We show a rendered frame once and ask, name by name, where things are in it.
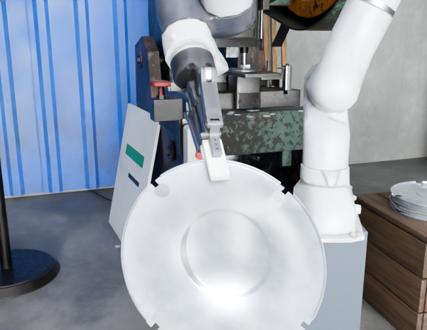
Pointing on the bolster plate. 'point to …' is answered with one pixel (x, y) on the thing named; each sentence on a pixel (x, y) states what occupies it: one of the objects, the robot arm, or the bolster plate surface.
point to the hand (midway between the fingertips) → (214, 162)
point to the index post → (287, 77)
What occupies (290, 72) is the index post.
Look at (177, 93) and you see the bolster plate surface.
